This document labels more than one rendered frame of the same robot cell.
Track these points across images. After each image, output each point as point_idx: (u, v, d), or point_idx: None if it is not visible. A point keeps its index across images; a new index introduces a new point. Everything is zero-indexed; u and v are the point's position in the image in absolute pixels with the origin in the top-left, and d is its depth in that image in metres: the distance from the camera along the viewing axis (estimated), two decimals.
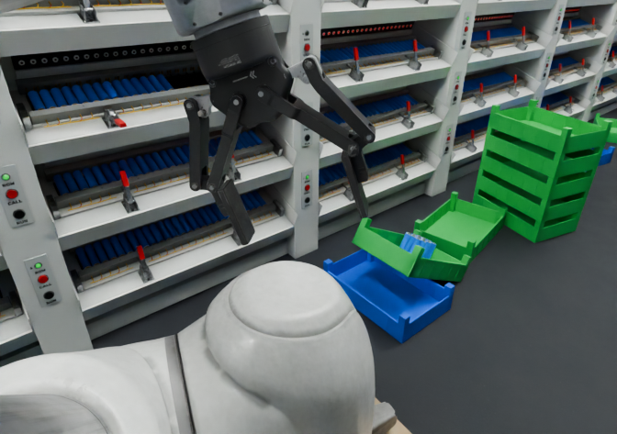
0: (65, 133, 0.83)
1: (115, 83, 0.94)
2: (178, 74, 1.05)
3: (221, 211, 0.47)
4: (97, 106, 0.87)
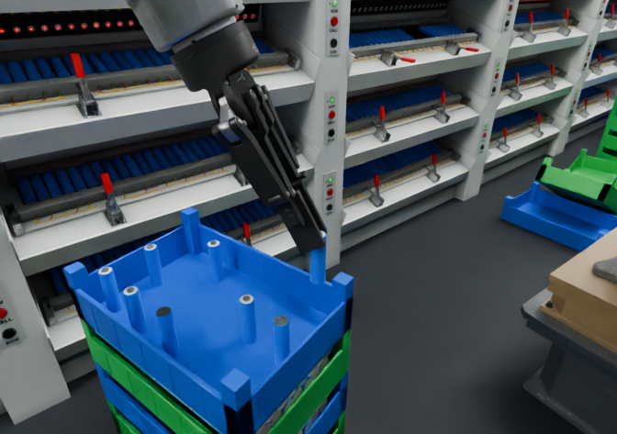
0: (364, 68, 1.01)
1: (374, 33, 1.13)
2: (406, 29, 1.23)
3: (300, 220, 0.44)
4: (378, 49, 1.05)
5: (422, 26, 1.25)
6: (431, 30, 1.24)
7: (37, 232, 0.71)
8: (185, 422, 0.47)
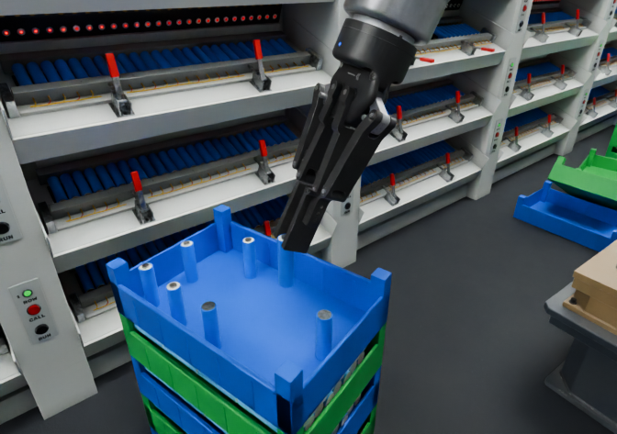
0: None
1: None
2: None
3: (319, 222, 0.44)
4: None
5: (437, 26, 1.26)
6: (446, 30, 1.25)
7: (69, 230, 0.72)
8: (229, 414, 0.48)
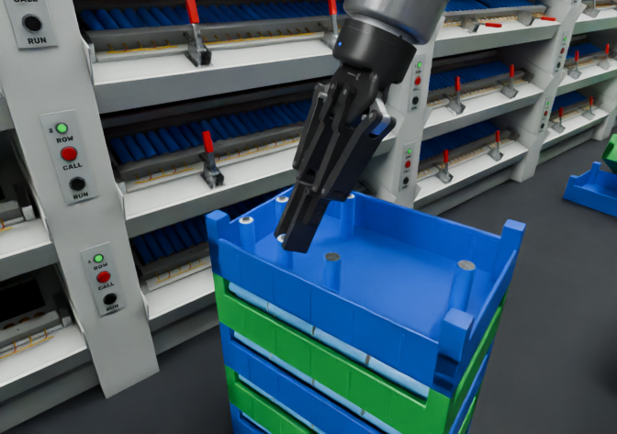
0: (447, 33, 0.97)
1: (449, 1, 1.09)
2: (476, 0, 1.19)
3: (319, 222, 0.44)
4: (459, 15, 1.01)
5: None
6: (501, 1, 1.20)
7: (138, 193, 0.67)
8: (357, 377, 0.43)
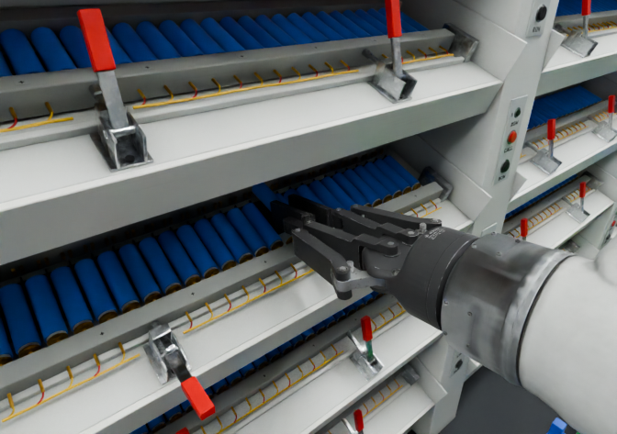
0: (58, 424, 0.33)
1: (165, 241, 0.44)
2: (277, 194, 0.55)
3: (323, 205, 0.47)
4: (135, 328, 0.37)
5: (317, 180, 0.57)
6: (337, 192, 0.56)
7: None
8: None
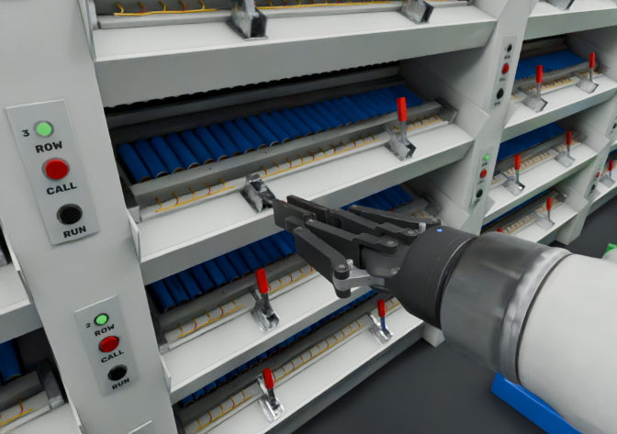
0: (193, 228, 0.48)
1: (241, 124, 0.60)
2: None
3: (289, 231, 0.45)
4: (230, 168, 0.53)
5: (345, 95, 0.73)
6: (362, 104, 0.72)
7: None
8: None
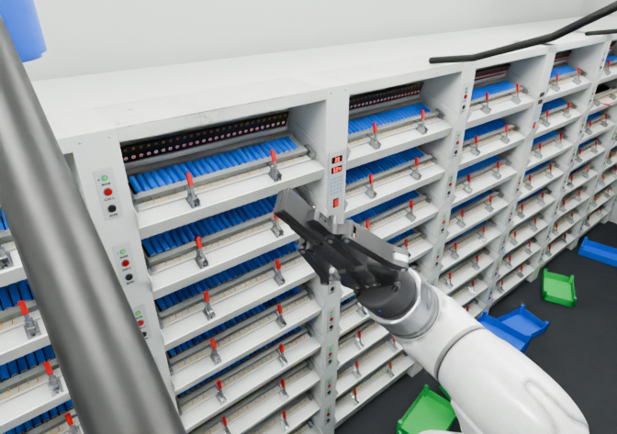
0: None
1: None
2: None
3: None
4: (217, 422, 1.61)
5: None
6: None
7: None
8: None
